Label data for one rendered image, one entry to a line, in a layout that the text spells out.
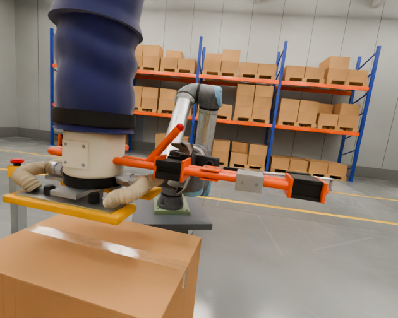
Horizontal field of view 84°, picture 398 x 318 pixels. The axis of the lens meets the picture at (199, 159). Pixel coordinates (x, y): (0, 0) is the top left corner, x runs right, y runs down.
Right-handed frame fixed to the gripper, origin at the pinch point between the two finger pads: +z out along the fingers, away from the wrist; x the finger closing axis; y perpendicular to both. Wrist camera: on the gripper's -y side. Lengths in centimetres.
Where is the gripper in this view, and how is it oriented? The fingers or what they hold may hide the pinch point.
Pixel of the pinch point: (181, 168)
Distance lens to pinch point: 63.2
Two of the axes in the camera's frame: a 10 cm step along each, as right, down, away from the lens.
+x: 1.0, -9.8, -1.6
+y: -9.7, -1.3, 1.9
